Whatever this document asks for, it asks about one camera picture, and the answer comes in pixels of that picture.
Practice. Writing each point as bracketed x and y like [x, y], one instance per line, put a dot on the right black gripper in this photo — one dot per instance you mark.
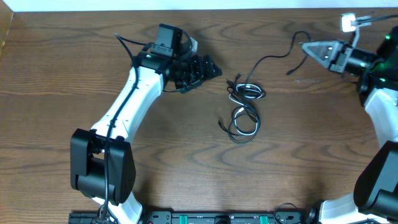
[337, 65]

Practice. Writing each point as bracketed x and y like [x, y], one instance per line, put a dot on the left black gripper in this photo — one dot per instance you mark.
[201, 64]

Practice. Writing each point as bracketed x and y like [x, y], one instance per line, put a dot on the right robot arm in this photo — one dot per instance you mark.
[374, 198]

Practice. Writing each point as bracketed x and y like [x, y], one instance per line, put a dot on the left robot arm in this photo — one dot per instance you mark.
[101, 161]

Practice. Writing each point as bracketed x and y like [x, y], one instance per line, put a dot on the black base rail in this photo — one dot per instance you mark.
[167, 217]

